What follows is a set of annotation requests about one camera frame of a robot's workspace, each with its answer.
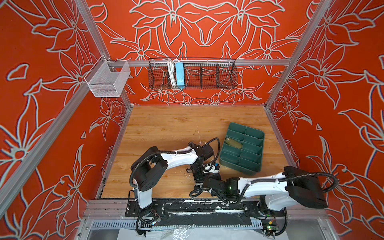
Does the green striped sock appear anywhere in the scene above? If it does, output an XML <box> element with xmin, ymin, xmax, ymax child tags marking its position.
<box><xmin>225</xmin><ymin>138</ymin><xmax>243</xmax><ymax>149</ymax></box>

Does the green divided tray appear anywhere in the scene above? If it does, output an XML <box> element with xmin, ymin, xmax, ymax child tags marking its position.
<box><xmin>219</xmin><ymin>122</ymin><xmax>265</xmax><ymax>176</ymax></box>

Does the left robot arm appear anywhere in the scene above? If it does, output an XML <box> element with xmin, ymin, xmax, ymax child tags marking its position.
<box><xmin>130</xmin><ymin>142</ymin><xmax>220</xmax><ymax>210</ymax></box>

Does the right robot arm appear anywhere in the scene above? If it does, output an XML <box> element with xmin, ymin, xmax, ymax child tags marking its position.
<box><xmin>195</xmin><ymin>166</ymin><xmax>339</xmax><ymax>211</ymax></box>

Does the light blue box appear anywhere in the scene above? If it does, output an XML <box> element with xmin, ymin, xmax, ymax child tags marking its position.
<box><xmin>175</xmin><ymin>62</ymin><xmax>185</xmax><ymax>89</ymax></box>

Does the clear plastic bin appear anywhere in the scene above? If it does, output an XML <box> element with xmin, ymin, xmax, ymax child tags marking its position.
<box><xmin>85</xmin><ymin>56</ymin><xmax>131</xmax><ymax>98</ymax></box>

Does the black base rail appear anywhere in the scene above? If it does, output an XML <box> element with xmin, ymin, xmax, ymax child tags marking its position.
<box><xmin>125</xmin><ymin>199</ymin><xmax>285</xmax><ymax>229</ymax></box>

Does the black wire basket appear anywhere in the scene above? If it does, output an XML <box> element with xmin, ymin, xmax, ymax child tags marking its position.
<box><xmin>148</xmin><ymin>58</ymin><xmax>239</xmax><ymax>90</ymax></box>

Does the white cable bundle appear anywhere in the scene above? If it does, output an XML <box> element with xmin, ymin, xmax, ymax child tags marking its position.
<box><xmin>167</xmin><ymin>59</ymin><xmax>177</xmax><ymax>88</ymax></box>

